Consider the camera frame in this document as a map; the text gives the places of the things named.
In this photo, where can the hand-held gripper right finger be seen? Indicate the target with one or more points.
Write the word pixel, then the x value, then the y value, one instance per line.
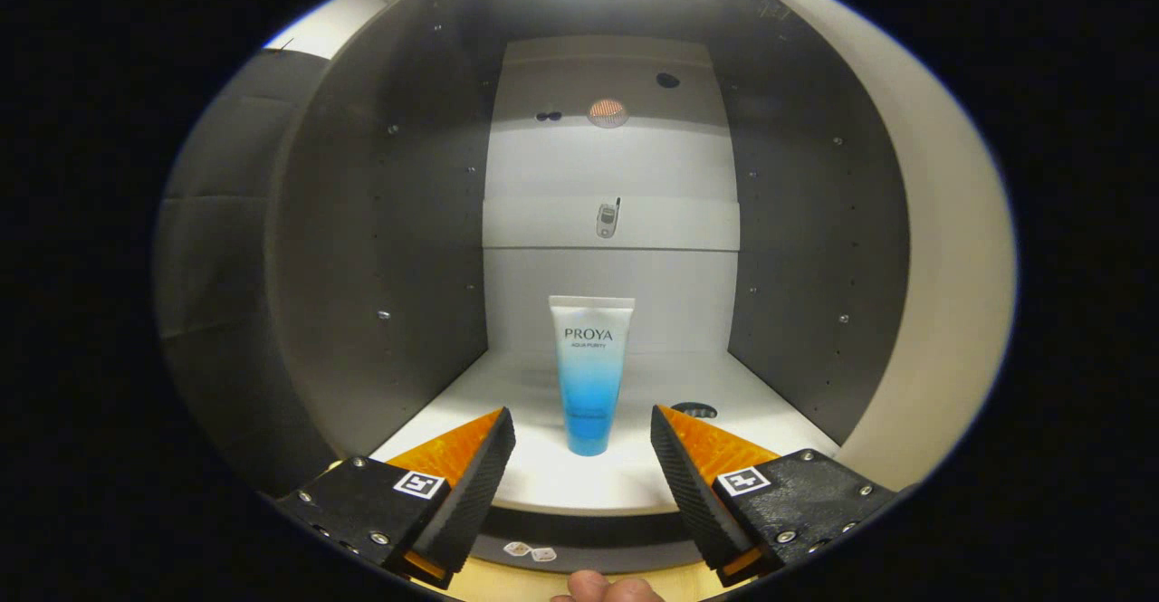
pixel 697 493

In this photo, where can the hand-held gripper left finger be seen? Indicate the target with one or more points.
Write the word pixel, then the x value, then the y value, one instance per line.
pixel 471 493

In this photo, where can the blue white cosmetic tube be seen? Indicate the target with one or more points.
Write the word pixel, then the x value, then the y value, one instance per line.
pixel 590 385

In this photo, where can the dark grey cabinet body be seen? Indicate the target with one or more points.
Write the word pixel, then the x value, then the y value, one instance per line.
pixel 389 222

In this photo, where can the black backdrop cloth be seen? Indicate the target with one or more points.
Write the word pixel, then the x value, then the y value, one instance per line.
pixel 217 267

